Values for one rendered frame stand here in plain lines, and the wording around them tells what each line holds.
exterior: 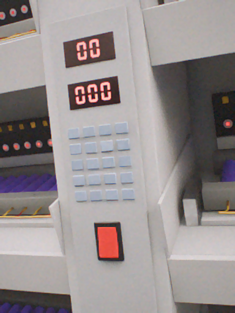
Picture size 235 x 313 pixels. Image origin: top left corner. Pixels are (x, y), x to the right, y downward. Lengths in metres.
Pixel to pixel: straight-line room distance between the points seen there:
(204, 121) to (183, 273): 0.23
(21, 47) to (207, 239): 0.24
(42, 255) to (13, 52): 0.19
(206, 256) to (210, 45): 0.16
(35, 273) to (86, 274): 0.06
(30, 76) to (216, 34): 0.17
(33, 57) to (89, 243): 0.17
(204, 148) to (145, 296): 0.23
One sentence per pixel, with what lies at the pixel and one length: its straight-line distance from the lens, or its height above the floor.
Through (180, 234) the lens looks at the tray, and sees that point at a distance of 0.33.
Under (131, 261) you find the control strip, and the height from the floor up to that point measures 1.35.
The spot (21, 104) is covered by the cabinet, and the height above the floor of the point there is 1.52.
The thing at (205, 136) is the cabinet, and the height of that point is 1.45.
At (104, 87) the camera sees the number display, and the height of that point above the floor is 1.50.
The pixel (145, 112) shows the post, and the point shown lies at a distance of 0.28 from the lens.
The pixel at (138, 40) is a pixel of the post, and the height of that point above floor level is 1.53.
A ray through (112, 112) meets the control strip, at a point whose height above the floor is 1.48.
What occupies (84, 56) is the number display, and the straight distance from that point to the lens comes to 0.30.
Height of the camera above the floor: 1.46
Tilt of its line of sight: 3 degrees down
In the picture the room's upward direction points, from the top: 6 degrees counter-clockwise
